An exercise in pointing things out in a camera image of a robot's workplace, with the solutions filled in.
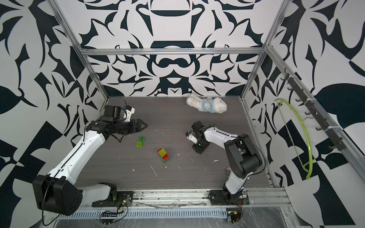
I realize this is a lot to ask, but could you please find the dark green small square brick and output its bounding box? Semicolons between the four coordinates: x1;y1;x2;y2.
139;135;145;142

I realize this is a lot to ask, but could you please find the lime square lego brick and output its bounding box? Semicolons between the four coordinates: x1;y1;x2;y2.
136;141;143;148

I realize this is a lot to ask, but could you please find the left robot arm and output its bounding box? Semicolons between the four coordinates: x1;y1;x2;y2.
32;105;148;216

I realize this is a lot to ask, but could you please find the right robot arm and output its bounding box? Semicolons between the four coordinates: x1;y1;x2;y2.
185;121;266;203

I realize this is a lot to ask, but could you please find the american flag item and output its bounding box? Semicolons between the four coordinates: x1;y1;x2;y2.
225;167;232;177

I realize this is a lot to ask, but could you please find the white plush toy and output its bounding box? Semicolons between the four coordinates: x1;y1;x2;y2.
186;94;228;114

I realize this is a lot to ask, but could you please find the black connector box right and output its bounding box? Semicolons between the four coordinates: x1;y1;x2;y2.
226;211;242;224

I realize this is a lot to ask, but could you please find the black connector box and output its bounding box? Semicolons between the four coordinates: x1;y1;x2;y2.
226;211;242;224
99;211;119;220

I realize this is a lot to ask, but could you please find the black connector box left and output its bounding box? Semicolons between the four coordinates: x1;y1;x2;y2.
99;211;119;220

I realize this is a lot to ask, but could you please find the green plastic hanger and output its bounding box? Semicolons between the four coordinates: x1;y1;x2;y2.
275;98;314;180

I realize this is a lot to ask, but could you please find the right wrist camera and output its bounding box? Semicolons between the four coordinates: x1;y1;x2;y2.
186;131;198;144

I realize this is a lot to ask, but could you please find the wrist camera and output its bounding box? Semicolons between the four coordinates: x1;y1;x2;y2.
121;105;135;122
186;131;198;144

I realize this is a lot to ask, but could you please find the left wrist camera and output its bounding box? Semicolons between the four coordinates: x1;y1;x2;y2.
121;105;135;122

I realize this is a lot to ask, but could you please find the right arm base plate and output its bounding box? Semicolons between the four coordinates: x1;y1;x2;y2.
208;189;250;205

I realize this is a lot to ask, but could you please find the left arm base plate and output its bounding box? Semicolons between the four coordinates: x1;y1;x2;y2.
92;191;135;208

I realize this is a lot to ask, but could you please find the black wall hook rack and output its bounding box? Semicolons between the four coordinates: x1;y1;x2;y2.
282;68;347;151

